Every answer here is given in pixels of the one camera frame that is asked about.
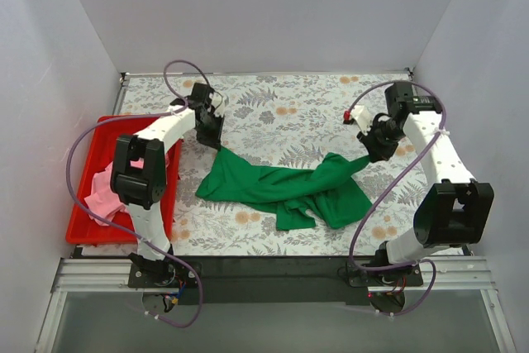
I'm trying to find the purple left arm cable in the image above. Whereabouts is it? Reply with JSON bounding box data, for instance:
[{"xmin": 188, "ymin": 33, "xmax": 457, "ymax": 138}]
[{"xmin": 64, "ymin": 60, "xmax": 216, "ymax": 329}]

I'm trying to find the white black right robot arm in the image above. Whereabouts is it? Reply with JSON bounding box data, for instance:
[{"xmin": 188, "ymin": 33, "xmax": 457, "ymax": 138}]
[{"xmin": 344, "ymin": 80, "xmax": 494, "ymax": 285}]

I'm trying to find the pink t shirt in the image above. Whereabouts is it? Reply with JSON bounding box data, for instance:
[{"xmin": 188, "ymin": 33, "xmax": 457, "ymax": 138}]
[{"xmin": 83, "ymin": 154, "xmax": 170, "ymax": 227}]

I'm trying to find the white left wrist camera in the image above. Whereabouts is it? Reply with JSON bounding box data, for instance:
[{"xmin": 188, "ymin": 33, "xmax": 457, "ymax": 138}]
[{"xmin": 207, "ymin": 92, "xmax": 226, "ymax": 117}]

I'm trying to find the red plastic bin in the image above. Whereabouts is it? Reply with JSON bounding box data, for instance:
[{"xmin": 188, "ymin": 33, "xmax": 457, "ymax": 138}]
[{"xmin": 65, "ymin": 116, "xmax": 183, "ymax": 245}]

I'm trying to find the aluminium frame rail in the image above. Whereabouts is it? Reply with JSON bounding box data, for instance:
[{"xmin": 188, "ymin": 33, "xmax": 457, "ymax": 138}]
[{"xmin": 52, "ymin": 255, "xmax": 496, "ymax": 292}]

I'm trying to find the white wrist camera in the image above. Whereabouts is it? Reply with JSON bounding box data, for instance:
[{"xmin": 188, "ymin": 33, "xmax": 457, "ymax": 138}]
[
  {"xmin": 343, "ymin": 105, "xmax": 374, "ymax": 135},
  {"xmin": 207, "ymin": 92, "xmax": 226, "ymax": 117}
]

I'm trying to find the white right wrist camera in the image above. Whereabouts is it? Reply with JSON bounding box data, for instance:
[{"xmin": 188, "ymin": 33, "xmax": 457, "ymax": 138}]
[{"xmin": 343, "ymin": 105, "xmax": 374, "ymax": 135}]

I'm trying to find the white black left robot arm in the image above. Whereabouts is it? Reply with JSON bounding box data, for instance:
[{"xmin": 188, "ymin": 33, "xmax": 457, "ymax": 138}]
[{"xmin": 110, "ymin": 83, "xmax": 226, "ymax": 287}]

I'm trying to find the floral patterned table mat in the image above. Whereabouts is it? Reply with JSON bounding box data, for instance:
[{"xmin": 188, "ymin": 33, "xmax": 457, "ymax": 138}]
[{"xmin": 110, "ymin": 73, "xmax": 465, "ymax": 256}]

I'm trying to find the green t shirt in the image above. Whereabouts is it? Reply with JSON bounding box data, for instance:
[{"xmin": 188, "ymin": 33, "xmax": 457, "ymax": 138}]
[{"xmin": 196, "ymin": 148, "xmax": 371, "ymax": 231}]

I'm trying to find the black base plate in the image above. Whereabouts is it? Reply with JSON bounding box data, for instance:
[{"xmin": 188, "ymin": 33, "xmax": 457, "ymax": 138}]
[{"xmin": 128, "ymin": 255, "xmax": 423, "ymax": 305}]

